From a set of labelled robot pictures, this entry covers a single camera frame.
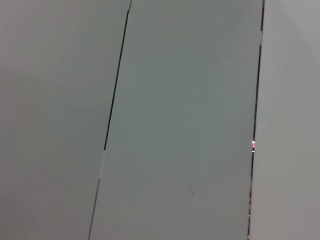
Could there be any white partition panel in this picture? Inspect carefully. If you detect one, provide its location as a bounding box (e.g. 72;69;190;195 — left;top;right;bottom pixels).
87;0;265;240
0;0;131;240
247;0;320;240

